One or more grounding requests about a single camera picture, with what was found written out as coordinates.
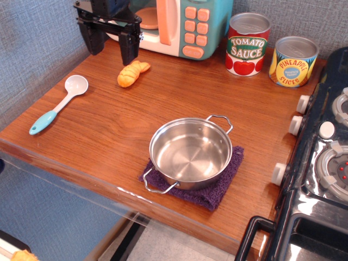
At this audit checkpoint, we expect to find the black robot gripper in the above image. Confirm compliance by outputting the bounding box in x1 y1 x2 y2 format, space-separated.
73 1 143 66

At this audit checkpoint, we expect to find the orange plush toy fish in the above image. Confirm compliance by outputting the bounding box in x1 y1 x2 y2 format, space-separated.
117 60 151 88

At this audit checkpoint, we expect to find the teal and pink toy microwave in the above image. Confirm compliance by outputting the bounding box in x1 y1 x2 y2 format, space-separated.
104 0 234 61

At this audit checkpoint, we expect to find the tomato sauce can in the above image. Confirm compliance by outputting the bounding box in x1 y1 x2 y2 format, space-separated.
225 13 271 77

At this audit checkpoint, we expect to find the stainless steel pot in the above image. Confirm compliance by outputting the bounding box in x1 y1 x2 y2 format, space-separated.
142 115 233 194

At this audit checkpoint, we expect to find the purple knitted cloth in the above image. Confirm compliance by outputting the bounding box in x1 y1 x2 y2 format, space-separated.
139 146 244 211

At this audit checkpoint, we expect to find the pineapple slices can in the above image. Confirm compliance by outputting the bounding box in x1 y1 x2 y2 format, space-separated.
269 36 319 88

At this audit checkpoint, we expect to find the white stove knob top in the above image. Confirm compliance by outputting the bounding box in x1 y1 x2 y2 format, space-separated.
296 95 310 114

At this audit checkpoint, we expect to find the white stove knob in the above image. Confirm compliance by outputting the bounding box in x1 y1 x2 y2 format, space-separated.
288 116 303 136
271 163 287 186
296 95 310 114

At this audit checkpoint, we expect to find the white stove knob middle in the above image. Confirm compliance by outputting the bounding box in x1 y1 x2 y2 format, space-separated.
288 116 303 136

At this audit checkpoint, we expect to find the white stove knob bottom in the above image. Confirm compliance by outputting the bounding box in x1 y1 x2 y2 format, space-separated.
271 163 287 186

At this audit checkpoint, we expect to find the white round stove button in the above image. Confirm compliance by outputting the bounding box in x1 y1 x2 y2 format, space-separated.
319 121 335 139

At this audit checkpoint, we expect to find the orange plush item at corner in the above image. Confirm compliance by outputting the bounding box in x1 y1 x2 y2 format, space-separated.
11 250 38 261

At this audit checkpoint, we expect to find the grey stove burner back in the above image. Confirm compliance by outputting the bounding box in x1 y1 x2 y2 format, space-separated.
332 87 348 127

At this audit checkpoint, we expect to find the grey stove burner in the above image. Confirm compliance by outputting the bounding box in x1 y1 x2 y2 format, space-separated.
315 141 347 202
332 87 348 127

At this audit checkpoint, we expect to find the grey stove burner front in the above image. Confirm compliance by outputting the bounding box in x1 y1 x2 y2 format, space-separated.
315 141 347 202

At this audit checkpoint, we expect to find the black toy stove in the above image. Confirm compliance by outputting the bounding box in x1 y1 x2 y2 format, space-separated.
234 46 348 261

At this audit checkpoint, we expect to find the white ladle with teal handle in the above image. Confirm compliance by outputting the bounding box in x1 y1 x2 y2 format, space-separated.
29 75 89 135

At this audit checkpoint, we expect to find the black oven door handle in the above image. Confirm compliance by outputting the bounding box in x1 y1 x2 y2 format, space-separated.
235 216 276 260

